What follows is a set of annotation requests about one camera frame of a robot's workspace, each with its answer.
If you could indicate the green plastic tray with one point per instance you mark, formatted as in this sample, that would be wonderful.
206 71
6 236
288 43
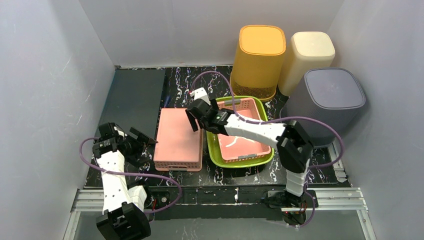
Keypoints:
215 154

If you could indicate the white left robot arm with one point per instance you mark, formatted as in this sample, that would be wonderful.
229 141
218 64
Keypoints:
123 216

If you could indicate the orange slatted waste bin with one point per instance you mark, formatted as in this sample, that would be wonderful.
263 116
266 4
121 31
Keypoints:
258 61

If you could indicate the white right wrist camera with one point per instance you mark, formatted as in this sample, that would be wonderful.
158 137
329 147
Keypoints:
200 93

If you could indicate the pink perforated basket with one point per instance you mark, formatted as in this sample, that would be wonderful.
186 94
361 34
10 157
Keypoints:
236 148
178 147

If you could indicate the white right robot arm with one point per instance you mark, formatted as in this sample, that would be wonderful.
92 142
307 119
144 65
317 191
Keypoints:
290 141

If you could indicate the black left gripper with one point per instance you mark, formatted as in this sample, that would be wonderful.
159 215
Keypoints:
134 141

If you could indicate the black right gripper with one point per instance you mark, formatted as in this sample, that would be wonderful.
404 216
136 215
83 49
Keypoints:
197 114

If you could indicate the dark grey flat box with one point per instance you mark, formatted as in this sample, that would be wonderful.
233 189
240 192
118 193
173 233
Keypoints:
134 100

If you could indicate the grey slatted waste bin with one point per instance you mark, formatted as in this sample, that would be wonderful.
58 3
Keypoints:
331 95

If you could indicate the cream bin liner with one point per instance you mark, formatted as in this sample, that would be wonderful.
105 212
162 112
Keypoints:
306 50

